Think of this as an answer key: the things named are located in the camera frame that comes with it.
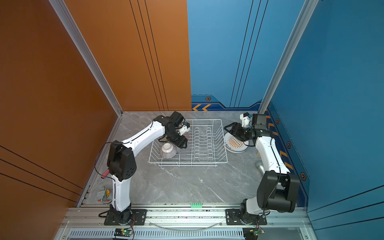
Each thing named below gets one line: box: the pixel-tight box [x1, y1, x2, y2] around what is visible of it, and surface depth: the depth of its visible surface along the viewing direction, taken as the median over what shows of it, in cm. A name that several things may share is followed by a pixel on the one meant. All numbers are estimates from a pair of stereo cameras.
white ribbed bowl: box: [160, 142, 177, 159], surface depth 93 cm
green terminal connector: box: [190, 203, 203, 209], surface depth 79 cm
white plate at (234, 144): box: [223, 131, 249, 154], surface depth 98 cm
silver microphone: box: [255, 163, 266, 176], surface depth 89 cm
